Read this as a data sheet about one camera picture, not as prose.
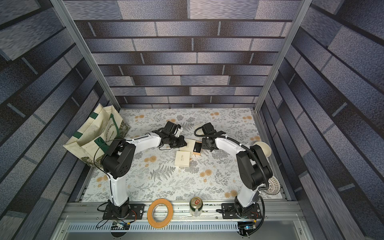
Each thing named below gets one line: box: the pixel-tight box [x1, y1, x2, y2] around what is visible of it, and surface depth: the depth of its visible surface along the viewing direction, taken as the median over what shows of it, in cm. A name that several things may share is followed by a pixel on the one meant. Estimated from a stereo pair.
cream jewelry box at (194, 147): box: [179, 138, 202, 158], surface depth 97 cm
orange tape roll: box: [147, 198, 174, 229], surface depth 73 cm
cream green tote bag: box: [63, 103, 131, 167], surface depth 88 cm
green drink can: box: [189, 196, 203, 217], surface depth 68 cm
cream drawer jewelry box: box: [174, 151, 191, 168], surface depth 92 cm
